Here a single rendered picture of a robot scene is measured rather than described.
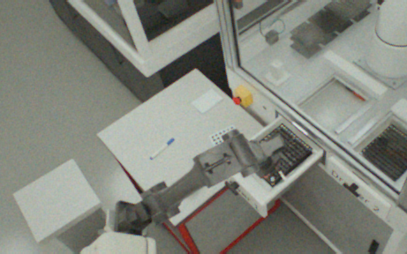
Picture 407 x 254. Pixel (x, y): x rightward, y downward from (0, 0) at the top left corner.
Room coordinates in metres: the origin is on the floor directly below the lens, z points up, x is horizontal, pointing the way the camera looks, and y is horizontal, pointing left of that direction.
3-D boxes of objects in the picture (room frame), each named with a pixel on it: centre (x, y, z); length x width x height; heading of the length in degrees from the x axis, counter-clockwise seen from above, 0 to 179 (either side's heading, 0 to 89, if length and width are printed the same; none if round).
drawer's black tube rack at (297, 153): (0.92, -0.05, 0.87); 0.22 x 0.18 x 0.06; 128
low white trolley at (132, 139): (1.13, 0.35, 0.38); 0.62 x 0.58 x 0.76; 38
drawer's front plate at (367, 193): (0.74, -0.33, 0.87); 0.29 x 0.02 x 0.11; 38
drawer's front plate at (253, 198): (0.79, 0.11, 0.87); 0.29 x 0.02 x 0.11; 38
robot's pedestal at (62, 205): (0.88, 0.90, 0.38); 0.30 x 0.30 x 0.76; 34
